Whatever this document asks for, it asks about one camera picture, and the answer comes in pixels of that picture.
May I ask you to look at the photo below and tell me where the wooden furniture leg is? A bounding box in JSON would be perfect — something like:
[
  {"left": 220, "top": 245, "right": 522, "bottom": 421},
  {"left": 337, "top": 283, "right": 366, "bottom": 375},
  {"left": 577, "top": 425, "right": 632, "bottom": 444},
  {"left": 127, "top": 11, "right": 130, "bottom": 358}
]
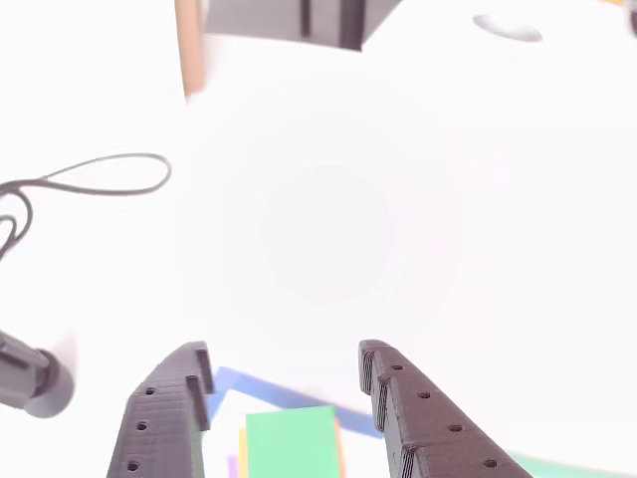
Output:
[{"left": 174, "top": 0, "right": 209, "bottom": 104}]

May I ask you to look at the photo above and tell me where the dark cabinet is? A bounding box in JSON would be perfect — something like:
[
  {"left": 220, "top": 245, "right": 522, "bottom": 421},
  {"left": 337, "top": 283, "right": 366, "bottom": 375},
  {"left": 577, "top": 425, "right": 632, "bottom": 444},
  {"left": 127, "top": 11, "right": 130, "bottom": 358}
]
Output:
[{"left": 203, "top": 0, "right": 405, "bottom": 54}]

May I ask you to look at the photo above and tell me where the green square frame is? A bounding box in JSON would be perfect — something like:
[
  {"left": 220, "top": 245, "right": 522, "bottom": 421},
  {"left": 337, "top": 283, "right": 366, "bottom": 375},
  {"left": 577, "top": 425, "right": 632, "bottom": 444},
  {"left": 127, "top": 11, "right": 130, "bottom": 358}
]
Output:
[{"left": 507, "top": 450, "right": 637, "bottom": 478}]

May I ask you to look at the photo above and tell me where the thin black cable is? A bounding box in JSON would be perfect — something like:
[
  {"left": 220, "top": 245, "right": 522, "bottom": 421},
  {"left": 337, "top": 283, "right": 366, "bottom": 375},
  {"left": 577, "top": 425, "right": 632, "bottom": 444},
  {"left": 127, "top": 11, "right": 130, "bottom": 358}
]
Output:
[{"left": 0, "top": 152, "right": 174, "bottom": 198}]

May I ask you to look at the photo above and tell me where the black tripod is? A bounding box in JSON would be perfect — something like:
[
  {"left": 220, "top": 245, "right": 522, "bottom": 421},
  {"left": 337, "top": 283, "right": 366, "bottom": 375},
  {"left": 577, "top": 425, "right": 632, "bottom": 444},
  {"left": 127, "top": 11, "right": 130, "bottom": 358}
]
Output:
[{"left": 0, "top": 328, "right": 76, "bottom": 419}]

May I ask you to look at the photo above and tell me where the orange block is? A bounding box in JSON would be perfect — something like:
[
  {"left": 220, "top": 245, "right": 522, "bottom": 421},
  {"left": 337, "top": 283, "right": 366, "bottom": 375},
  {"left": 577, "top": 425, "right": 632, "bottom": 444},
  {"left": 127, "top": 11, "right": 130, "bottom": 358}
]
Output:
[{"left": 237, "top": 417, "right": 348, "bottom": 478}]

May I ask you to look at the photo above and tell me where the green block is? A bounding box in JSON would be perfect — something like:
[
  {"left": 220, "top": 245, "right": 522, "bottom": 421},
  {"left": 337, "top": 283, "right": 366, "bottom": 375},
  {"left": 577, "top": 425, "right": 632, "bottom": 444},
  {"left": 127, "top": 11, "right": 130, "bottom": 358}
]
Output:
[{"left": 245, "top": 405, "right": 344, "bottom": 478}]

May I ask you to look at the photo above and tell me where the blue square frame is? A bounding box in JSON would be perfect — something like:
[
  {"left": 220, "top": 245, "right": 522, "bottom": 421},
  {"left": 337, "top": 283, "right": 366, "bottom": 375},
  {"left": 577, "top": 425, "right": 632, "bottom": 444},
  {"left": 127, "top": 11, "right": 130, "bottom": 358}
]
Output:
[{"left": 201, "top": 366, "right": 388, "bottom": 440}]

